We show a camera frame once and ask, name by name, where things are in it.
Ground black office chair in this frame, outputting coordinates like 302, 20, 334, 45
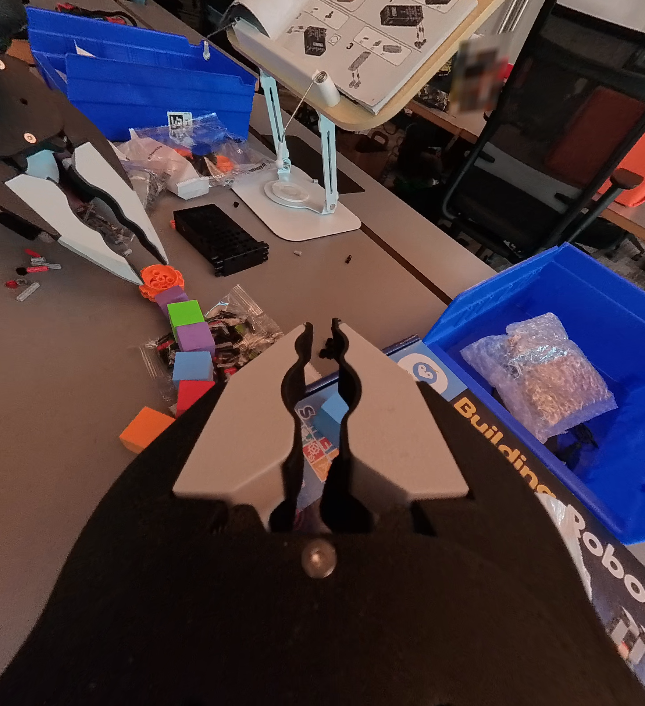
441, 0, 645, 260

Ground red cube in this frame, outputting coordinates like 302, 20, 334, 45
175, 379, 215, 417

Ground grey desk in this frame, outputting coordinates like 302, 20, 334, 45
0, 0, 500, 696

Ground orange cube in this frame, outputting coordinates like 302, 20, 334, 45
118, 406, 176, 454

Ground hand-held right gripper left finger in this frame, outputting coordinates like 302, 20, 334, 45
172, 322, 315, 533

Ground cluster of red grey pins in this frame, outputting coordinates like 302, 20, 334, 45
5, 248, 63, 303

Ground blue cube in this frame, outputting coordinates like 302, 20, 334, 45
318, 393, 351, 440
172, 350, 214, 387

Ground white book stand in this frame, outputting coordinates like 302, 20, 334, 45
226, 0, 508, 242

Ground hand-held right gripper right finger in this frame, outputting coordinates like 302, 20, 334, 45
320, 318, 470, 533

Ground clear bag of dark parts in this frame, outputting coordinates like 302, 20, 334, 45
140, 284, 287, 403

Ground blue plastic bin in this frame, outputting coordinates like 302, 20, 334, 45
423, 243, 645, 546
26, 7, 258, 143

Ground open instruction booklet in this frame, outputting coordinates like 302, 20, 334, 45
229, 0, 480, 115

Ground green cube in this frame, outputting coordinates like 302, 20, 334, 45
167, 299, 206, 343

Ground black perforated block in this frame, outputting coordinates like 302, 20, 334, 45
172, 204, 271, 278

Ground white lamp cord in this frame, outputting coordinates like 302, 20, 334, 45
281, 77, 323, 139

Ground blue printed toy box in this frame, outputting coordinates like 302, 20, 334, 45
295, 334, 645, 706

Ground clear plastic bag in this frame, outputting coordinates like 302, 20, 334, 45
460, 313, 618, 442

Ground purple cube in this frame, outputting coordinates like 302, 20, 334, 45
175, 321, 217, 354
154, 286, 188, 318

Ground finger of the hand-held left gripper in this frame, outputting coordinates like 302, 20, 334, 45
62, 141, 170, 267
4, 151, 145, 286

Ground white paper packet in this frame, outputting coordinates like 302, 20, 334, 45
165, 175, 210, 200

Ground clear bag orange blue parts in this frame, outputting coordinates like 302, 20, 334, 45
129, 113, 276, 188

